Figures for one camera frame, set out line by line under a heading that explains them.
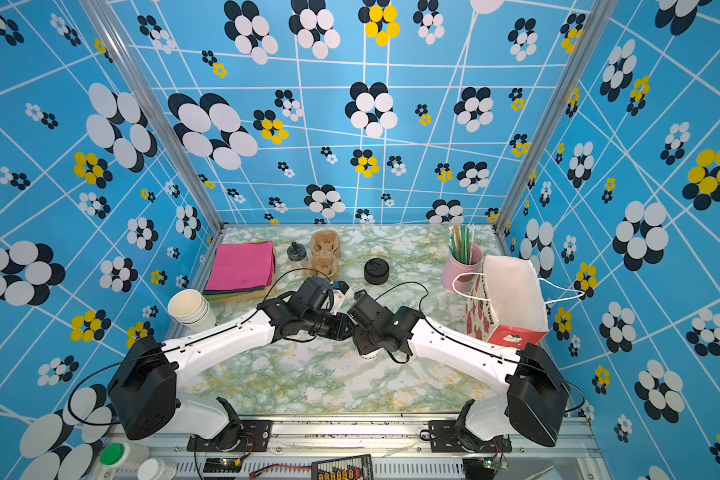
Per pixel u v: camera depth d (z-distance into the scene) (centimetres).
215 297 96
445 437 74
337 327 70
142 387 42
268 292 97
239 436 70
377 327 60
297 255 99
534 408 39
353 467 69
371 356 84
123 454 64
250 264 105
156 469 64
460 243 94
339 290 74
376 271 101
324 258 102
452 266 91
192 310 80
